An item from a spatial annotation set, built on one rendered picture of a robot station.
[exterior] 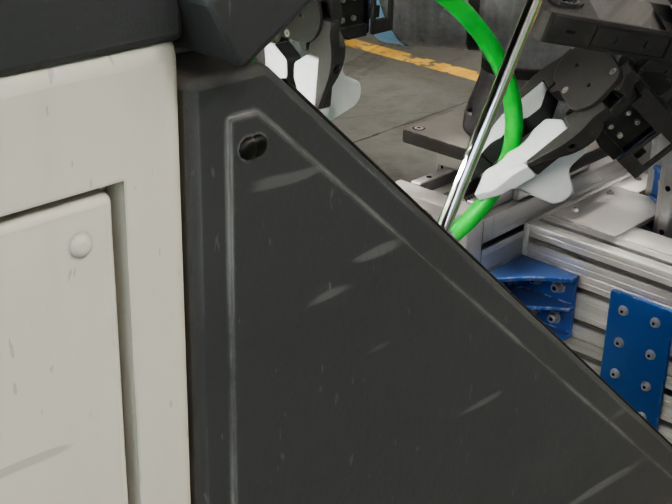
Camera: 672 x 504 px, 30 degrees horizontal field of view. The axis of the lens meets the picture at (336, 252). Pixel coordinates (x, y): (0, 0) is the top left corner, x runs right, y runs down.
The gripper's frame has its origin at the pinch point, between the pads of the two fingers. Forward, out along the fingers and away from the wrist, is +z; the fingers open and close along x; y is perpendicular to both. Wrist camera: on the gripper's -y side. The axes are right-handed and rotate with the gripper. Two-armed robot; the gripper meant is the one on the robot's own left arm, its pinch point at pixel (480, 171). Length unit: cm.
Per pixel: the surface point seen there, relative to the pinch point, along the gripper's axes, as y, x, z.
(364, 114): 182, 338, 107
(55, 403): -35, -44, 5
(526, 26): -21.4, -23.1, -13.6
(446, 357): -16.0, -33.3, -0.9
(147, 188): -37, -40, -2
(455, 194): -18.7, -26.7, -5.6
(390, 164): 174, 284, 98
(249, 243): -31.4, -38.3, -2.0
